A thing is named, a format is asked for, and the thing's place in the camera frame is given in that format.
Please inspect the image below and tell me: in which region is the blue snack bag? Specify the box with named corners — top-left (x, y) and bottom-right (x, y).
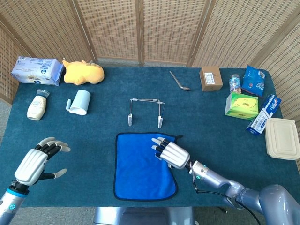
top-left (241, 65), bottom-right (267, 97)

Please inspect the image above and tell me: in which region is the beige lidded food container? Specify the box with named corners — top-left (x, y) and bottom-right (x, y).
top-left (264, 118), bottom-right (300, 161)

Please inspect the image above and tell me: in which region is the green tissue box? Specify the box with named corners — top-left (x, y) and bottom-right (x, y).
top-left (224, 91), bottom-right (260, 121)

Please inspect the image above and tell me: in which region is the grey robot torso base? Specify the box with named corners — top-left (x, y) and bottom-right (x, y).
top-left (93, 207), bottom-right (196, 225)

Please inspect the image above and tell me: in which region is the cream squeeze bottle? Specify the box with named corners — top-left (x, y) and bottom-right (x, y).
top-left (27, 89), bottom-right (50, 121)

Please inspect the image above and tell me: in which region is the yellow plush toy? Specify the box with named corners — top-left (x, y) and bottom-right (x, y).
top-left (62, 60), bottom-right (105, 85)

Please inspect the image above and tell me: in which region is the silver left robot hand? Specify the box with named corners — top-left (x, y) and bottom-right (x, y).
top-left (14, 136), bottom-right (71, 187)

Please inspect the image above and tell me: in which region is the teal carpet table cover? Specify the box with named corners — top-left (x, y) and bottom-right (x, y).
top-left (0, 67), bottom-right (293, 208)

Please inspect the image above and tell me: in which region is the wicker folding screen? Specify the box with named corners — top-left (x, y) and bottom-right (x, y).
top-left (0, 0), bottom-right (300, 165)

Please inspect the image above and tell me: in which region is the blue white toothpaste box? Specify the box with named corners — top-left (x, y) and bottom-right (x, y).
top-left (246, 94), bottom-right (283, 136)

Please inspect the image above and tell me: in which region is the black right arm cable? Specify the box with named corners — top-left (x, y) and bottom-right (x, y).
top-left (192, 161), bottom-right (262, 225)

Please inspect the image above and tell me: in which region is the brown cardboard box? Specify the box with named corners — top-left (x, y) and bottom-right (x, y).
top-left (199, 66), bottom-right (224, 92)

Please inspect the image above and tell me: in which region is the pale purple carton box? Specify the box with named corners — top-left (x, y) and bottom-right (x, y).
top-left (11, 56), bottom-right (64, 86)

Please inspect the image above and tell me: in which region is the white metal wire rack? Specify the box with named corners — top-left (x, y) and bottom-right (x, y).
top-left (127, 97), bottom-right (165, 129)

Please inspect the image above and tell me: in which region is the metal spoon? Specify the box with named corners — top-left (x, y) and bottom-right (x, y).
top-left (169, 71), bottom-right (191, 91)

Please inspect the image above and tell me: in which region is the small jar with colourful label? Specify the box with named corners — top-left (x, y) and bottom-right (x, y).
top-left (229, 74), bottom-right (242, 95)

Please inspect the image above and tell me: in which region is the blue microfiber cloth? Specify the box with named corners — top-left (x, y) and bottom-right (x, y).
top-left (113, 132), bottom-right (184, 202)

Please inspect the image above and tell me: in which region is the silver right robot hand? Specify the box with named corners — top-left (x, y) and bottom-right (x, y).
top-left (151, 136), bottom-right (191, 170)

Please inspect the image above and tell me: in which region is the light blue plastic cup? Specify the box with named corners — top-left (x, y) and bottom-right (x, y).
top-left (65, 90), bottom-right (91, 115)

